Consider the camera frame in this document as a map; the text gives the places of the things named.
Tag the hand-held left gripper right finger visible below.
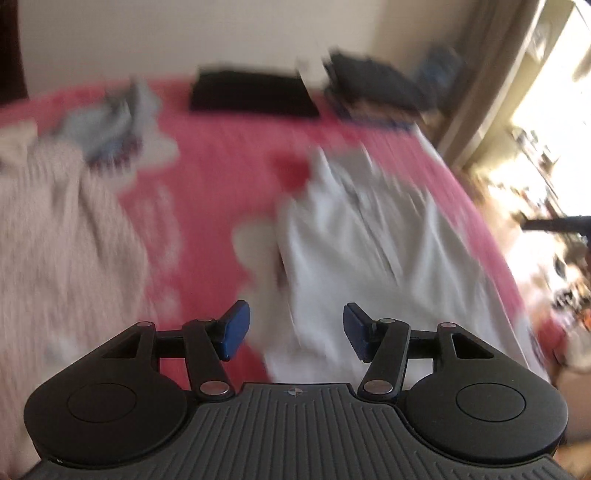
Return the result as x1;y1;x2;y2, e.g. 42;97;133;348
342;302;490;402

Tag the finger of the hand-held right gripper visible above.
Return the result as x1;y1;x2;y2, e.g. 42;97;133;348
521;215;591;234

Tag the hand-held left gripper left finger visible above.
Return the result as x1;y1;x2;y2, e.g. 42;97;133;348
100;300;252;401

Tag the white shirt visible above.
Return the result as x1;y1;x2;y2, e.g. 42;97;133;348
263;148;552;384

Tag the pink floral blanket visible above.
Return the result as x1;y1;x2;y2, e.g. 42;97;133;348
0;76;552;393

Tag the beige curtain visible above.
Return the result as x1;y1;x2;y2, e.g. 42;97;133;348
434;0;546;167

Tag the blue plastic bag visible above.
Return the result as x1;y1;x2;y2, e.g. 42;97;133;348
413;44;467;107

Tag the blue folded garment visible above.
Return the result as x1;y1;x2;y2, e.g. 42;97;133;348
332;111;429;134

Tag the pink white checked garment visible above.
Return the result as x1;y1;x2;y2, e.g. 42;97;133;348
0;138;153;384

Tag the beige folded garment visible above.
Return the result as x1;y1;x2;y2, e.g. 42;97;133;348
351;99;416;120

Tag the black folded garment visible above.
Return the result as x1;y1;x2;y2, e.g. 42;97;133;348
188;68;321;120

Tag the dark grey folded garment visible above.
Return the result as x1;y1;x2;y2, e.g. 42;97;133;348
323;52;439;112

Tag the grey-blue knit garment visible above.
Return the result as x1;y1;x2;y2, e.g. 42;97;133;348
44;83;162;164

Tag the cream garment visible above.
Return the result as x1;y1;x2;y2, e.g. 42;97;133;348
0;122;40;167

